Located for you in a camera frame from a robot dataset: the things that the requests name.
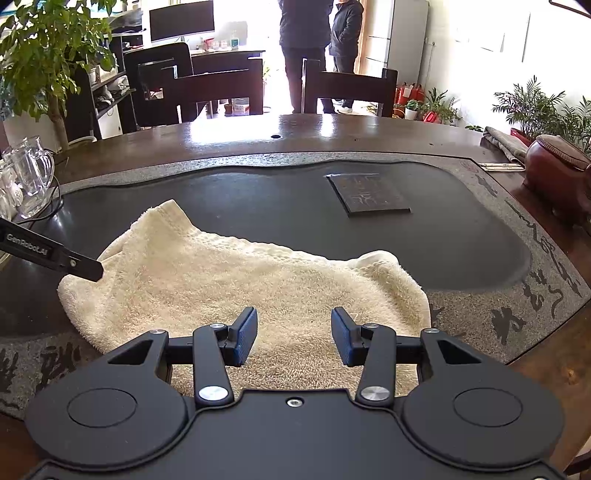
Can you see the brown wooden pig box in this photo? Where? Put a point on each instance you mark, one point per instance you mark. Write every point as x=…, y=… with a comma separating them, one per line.
x=556, y=170

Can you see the silver refrigerator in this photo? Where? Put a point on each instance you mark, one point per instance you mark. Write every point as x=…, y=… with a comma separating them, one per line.
x=399, y=37

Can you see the grey stone tea tray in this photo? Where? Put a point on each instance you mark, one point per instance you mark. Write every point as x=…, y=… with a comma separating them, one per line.
x=277, y=203

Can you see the pale wooden stick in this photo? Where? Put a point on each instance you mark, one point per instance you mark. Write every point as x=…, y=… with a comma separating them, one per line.
x=501, y=164
x=503, y=168

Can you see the black computer monitor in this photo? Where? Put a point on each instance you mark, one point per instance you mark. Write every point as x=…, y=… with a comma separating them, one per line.
x=182, y=21

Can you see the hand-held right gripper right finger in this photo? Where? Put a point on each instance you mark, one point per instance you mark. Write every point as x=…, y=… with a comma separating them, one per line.
x=344, y=337

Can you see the cream terry towel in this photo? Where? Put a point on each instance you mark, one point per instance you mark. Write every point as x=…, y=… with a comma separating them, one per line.
x=231, y=277

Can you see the dark carved stone plaque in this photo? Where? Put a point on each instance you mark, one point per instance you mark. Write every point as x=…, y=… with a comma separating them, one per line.
x=369, y=194

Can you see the large middle glass mug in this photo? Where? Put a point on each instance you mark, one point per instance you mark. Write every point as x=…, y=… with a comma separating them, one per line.
x=27, y=177

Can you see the dark storage shelf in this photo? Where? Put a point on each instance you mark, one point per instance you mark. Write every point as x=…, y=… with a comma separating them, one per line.
x=104, y=87

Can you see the black office chair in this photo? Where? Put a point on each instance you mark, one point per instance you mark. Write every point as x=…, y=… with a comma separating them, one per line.
x=157, y=69

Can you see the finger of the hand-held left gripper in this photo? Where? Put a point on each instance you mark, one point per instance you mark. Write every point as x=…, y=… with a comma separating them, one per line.
x=85, y=268

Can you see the large leafy potted tree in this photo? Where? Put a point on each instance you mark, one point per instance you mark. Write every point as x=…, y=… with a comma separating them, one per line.
x=41, y=50

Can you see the red fire extinguishers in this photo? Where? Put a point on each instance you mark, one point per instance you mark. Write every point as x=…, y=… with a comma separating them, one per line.
x=408, y=97

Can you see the hand sanitizer bottle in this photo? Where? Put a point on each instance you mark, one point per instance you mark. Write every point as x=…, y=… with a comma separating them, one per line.
x=235, y=41

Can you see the green palm plant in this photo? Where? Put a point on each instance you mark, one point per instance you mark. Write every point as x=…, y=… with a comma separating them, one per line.
x=531, y=108

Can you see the grey folded cloth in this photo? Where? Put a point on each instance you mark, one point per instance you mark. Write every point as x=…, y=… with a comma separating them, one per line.
x=508, y=143

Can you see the dark wooden desk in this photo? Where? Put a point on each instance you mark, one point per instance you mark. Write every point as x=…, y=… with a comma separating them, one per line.
x=226, y=57

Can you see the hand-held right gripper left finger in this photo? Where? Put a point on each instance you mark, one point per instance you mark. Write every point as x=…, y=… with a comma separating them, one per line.
x=244, y=337

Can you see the dark wooden chair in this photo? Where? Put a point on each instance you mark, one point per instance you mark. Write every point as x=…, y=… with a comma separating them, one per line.
x=217, y=85
x=351, y=87

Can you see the small green potted plant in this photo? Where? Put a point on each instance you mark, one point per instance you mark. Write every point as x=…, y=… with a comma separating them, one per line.
x=441, y=108

